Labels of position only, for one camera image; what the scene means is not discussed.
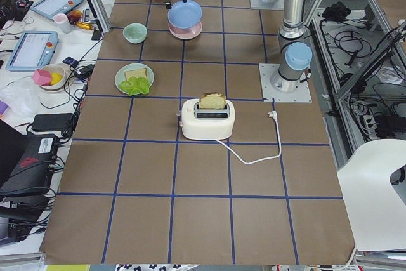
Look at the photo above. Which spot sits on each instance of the blue plate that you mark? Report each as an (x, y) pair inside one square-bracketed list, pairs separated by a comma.
[(184, 15)]

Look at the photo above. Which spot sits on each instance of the pink plate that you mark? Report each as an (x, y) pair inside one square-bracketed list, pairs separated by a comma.
[(186, 34)]

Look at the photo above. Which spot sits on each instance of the green bowl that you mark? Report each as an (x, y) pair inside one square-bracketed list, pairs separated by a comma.
[(135, 33)]

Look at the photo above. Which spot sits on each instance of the bread slice on plate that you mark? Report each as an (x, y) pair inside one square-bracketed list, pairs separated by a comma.
[(137, 73)]

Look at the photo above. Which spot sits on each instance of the green plate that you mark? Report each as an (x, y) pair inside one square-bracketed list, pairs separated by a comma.
[(119, 77)]

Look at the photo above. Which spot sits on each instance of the red yellow mango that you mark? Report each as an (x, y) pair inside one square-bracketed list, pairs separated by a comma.
[(74, 16)]

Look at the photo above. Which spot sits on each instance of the green lettuce leaf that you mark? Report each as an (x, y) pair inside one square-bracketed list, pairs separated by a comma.
[(135, 86)]

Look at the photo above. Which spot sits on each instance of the white cup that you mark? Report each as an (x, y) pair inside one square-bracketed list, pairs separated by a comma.
[(62, 22)]

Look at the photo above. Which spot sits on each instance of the bread slice in toaster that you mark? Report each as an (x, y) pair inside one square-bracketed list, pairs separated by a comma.
[(212, 101)]

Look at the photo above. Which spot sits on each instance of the blue teach pendant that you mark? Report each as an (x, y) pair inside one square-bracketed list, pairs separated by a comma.
[(49, 8), (34, 50)]

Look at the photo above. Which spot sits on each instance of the white toaster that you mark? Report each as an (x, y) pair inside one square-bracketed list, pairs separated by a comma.
[(206, 124)]

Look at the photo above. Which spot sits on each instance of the black laptop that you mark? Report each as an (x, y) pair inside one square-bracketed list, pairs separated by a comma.
[(26, 164)]

